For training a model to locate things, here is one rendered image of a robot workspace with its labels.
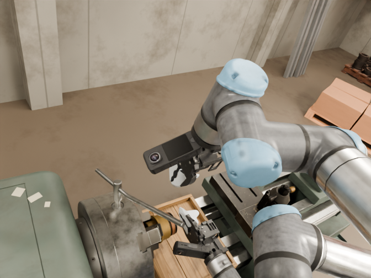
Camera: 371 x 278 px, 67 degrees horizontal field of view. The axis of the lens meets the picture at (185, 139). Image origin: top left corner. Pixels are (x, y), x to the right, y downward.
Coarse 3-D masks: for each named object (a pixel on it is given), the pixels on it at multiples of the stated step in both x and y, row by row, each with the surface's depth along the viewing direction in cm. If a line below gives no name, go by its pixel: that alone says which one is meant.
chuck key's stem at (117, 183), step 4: (116, 180) 74; (120, 180) 74; (116, 184) 72; (120, 184) 73; (116, 188) 73; (116, 192) 74; (116, 196) 75; (120, 196) 75; (116, 200) 75; (120, 200) 76; (116, 204) 76
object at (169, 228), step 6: (156, 216) 91; (150, 222) 90; (156, 222) 89; (162, 222) 90; (168, 222) 91; (162, 228) 89; (168, 228) 90; (174, 228) 91; (168, 234) 90; (162, 240) 89
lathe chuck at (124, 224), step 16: (112, 192) 86; (112, 208) 76; (128, 208) 77; (112, 224) 73; (128, 224) 74; (128, 240) 72; (128, 256) 71; (144, 256) 73; (128, 272) 71; (144, 272) 73
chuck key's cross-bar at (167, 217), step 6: (102, 174) 78; (108, 180) 76; (120, 192) 73; (126, 192) 73; (126, 198) 72; (132, 198) 70; (138, 204) 68; (144, 204) 67; (150, 210) 65; (156, 210) 64; (162, 216) 63; (168, 216) 62; (174, 222) 60; (180, 222) 59
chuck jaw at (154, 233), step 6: (150, 228) 81; (156, 228) 78; (138, 234) 74; (144, 234) 75; (150, 234) 77; (156, 234) 78; (162, 234) 86; (138, 240) 74; (144, 240) 74; (150, 240) 76; (156, 240) 77; (144, 246) 74
